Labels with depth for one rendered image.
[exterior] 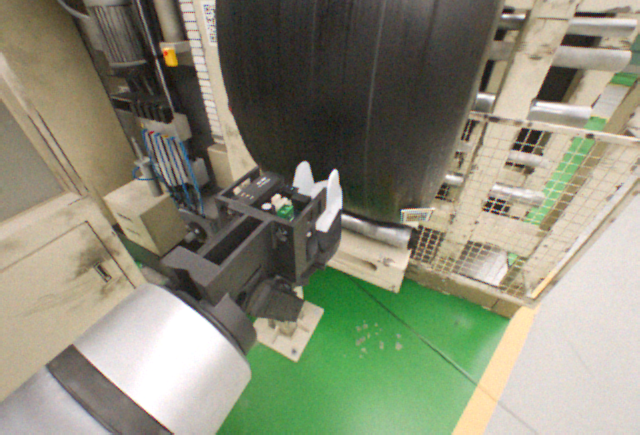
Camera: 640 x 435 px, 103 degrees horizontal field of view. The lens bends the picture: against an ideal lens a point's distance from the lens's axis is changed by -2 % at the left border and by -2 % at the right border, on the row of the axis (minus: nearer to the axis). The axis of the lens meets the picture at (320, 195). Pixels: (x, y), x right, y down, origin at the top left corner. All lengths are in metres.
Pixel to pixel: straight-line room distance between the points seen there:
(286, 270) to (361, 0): 0.22
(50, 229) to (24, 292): 0.14
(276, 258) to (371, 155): 0.14
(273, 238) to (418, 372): 1.24
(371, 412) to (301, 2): 1.27
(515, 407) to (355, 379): 0.62
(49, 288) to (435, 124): 0.83
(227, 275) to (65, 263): 0.70
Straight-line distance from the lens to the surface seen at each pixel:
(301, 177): 0.28
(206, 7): 0.63
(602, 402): 1.71
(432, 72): 0.25
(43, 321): 0.90
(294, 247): 0.19
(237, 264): 0.17
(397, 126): 0.26
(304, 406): 1.30
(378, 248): 0.54
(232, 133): 0.68
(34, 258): 0.81
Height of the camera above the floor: 1.26
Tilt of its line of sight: 37 degrees down
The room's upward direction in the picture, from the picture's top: straight up
